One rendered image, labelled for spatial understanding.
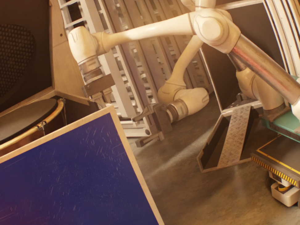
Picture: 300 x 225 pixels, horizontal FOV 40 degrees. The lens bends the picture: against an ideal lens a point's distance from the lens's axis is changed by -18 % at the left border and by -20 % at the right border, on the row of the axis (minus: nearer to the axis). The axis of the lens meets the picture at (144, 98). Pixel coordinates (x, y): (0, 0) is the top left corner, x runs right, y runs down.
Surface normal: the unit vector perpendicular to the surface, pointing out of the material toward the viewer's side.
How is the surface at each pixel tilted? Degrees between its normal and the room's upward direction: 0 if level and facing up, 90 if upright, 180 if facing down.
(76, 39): 72
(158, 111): 90
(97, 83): 80
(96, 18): 90
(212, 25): 85
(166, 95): 57
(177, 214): 0
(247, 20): 90
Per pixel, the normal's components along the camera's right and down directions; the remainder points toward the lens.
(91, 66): 0.32, -0.09
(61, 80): 0.67, -0.08
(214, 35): -0.26, 0.15
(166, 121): 0.49, 0.02
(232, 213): -0.34, -0.91
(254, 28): -0.36, 0.34
